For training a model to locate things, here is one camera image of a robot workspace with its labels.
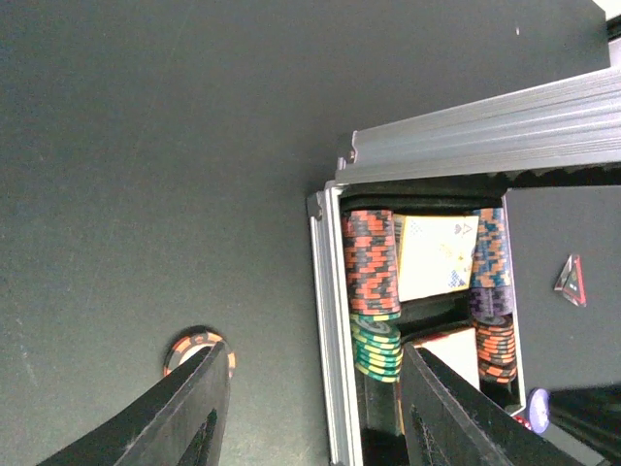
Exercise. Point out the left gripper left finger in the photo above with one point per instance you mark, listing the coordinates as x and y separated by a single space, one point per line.
179 421

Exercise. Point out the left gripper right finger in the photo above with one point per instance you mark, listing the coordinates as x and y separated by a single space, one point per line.
449 422

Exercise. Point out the red orange card deck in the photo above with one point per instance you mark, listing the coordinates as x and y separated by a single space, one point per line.
457 349

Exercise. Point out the red die pair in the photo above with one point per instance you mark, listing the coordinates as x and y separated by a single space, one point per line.
523 421

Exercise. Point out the blue gold card deck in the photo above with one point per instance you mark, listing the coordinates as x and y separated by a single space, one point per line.
435 254

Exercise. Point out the aluminium poker case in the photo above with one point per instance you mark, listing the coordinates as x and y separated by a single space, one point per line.
550 157

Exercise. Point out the purple round button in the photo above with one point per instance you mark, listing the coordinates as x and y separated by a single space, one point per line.
538 412

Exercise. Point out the orange black chip stack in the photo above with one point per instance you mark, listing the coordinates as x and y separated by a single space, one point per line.
496 349

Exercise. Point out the green yellow chip stack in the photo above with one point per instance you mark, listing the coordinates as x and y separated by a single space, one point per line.
377 347

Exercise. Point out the purple chip stack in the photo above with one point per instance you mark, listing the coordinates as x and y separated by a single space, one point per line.
489 302

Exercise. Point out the blue orange chip stack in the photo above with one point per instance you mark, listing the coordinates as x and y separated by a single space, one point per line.
491 266

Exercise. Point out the red black chip stack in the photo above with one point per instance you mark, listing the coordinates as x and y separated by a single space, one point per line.
370 262

